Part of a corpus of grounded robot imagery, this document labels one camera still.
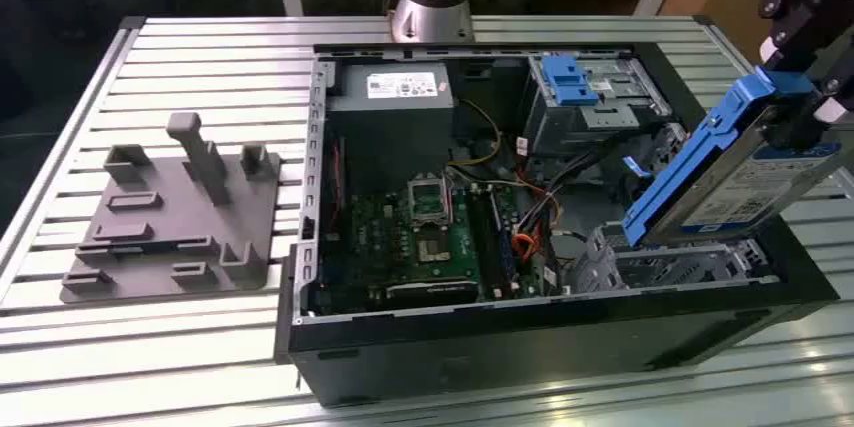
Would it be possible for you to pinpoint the black PC case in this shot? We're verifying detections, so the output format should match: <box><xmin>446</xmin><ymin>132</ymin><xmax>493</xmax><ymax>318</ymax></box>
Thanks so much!
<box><xmin>273</xmin><ymin>41</ymin><xmax>841</xmax><ymax>408</ymax></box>

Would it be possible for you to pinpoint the black graphics card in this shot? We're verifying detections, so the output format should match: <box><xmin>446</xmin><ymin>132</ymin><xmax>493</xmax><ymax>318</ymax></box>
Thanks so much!
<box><xmin>382</xmin><ymin>279</ymin><xmax>482</xmax><ymax>306</ymax></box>

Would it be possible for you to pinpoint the yellow black wire bundle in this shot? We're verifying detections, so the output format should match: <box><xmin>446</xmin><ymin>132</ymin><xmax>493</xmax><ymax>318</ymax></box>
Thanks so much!
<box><xmin>446</xmin><ymin>98</ymin><xmax>504</xmax><ymax>169</ymax></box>

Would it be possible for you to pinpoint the black data wire blue tab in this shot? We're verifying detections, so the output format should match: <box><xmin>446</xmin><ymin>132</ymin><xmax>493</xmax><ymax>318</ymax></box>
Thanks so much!
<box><xmin>545</xmin><ymin>130</ymin><xmax>653</xmax><ymax>194</ymax></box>

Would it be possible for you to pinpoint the black RAM slot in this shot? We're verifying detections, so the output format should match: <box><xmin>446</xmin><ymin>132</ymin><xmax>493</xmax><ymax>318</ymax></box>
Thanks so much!
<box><xmin>484</xmin><ymin>184</ymin><xmax>520</xmax><ymax>298</ymax></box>
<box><xmin>465</xmin><ymin>184</ymin><xmax>501</xmax><ymax>300</ymax></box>
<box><xmin>474</xmin><ymin>184</ymin><xmax>510</xmax><ymax>299</ymax></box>

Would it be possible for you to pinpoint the grey power supply unit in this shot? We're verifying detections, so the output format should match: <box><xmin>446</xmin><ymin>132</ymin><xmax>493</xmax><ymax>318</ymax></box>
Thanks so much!
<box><xmin>324</xmin><ymin>61</ymin><xmax>458</xmax><ymax>189</ymax></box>

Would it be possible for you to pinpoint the green motherboard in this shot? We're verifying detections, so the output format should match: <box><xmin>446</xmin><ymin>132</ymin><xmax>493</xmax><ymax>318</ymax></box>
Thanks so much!
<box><xmin>318</xmin><ymin>180</ymin><xmax>534</xmax><ymax>314</ymax></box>

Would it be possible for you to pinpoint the hard disk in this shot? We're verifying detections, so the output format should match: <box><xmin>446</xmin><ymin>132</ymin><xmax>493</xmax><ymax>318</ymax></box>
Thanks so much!
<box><xmin>622</xmin><ymin>65</ymin><xmax>845</xmax><ymax>251</ymax></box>

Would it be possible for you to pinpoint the metal disk bay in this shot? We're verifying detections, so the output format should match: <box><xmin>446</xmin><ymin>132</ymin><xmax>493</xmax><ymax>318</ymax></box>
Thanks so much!
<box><xmin>585</xmin><ymin>226</ymin><xmax>783</xmax><ymax>294</ymax></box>

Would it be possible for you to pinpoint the metal socket cover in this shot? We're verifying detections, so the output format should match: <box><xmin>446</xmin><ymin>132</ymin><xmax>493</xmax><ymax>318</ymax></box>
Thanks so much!
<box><xmin>405</xmin><ymin>172</ymin><xmax>457</xmax><ymax>227</ymax></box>

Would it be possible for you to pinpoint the metal drive cage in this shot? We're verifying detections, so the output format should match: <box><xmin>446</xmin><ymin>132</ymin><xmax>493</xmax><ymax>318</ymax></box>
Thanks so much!
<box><xmin>524</xmin><ymin>54</ymin><xmax>676</xmax><ymax>161</ymax></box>

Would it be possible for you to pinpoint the CPU socket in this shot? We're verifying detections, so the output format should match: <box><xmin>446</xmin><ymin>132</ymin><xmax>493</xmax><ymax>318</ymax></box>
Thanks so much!
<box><xmin>413</xmin><ymin>227</ymin><xmax>465</xmax><ymax>268</ymax></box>

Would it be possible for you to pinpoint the grey parts rack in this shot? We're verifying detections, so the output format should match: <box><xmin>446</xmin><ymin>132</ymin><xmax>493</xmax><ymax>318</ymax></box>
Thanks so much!
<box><xmin>58</xmin><ymin>111</ymin><xmax>285</xmax><ymax>305</ymax></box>

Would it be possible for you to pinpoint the blue drive cage latch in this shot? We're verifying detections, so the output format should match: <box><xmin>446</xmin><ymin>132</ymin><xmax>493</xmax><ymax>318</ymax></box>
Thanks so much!
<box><xmin>540</xmin><ymin>55</ymin><xmax>597</xmax><ymax>106</ymax></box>

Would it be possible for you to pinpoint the red orange disk power wire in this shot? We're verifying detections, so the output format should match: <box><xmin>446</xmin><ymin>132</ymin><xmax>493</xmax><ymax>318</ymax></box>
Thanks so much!
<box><xmin>510</xmin><ymin>181</ymin><xmax>565</xmax><ymax>268</ymax></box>

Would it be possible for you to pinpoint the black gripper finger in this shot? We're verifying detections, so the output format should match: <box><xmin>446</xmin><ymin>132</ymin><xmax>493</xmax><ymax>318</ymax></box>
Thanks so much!
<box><xmin>765</xmin><ymin>0</ymin><xmax>854</xmax><ymax>149</ymax></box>
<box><xmin>756</xmin><ymin>0</ymin><xmax>819</xmax><ymax>73</ymax></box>

